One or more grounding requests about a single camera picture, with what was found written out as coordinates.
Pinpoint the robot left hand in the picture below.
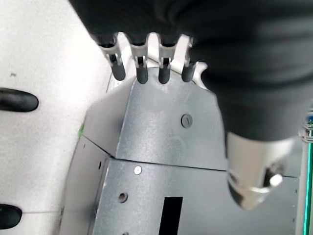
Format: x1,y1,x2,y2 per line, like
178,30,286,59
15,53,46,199
69,0,313,211

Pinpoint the silver robot leg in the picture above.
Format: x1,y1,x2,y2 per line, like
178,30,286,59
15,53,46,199
82,61,302,235

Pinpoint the teal-edged frame post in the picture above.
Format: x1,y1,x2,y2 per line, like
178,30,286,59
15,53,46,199
297,102,313,235

